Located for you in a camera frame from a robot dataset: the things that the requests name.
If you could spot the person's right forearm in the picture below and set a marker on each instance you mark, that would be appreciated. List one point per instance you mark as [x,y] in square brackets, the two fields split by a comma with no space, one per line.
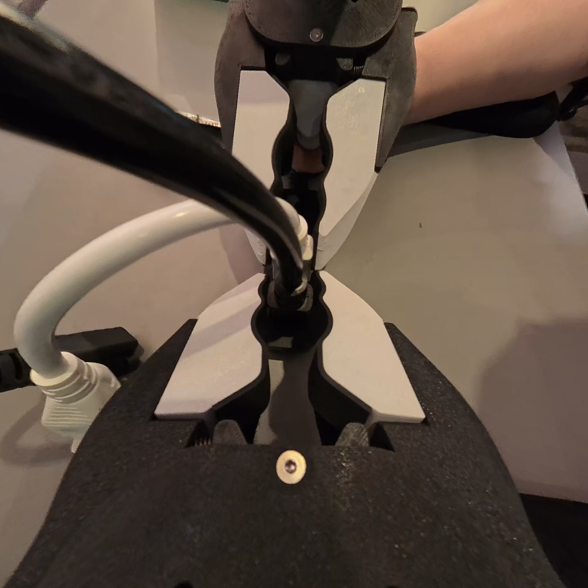
[482,55]

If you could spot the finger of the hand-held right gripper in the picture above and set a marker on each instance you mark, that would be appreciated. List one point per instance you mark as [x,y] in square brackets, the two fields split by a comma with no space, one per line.
[257,119]
[353,147]

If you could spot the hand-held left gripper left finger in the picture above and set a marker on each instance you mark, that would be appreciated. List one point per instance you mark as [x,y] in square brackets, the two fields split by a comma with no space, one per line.
[216,363]

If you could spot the person's right hand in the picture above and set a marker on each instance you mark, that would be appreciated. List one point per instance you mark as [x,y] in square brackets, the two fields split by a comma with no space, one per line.
[307,160]

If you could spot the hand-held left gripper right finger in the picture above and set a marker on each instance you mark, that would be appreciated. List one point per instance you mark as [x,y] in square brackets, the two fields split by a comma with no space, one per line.
[367,363]

